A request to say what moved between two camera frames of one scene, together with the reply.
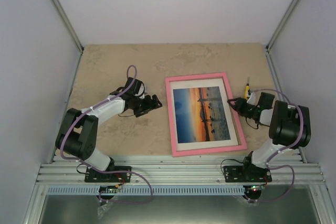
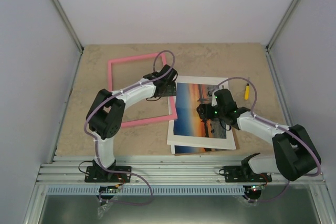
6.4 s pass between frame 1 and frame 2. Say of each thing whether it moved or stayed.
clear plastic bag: stayed
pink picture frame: moved
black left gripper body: moved
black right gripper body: moved
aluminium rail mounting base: stayed
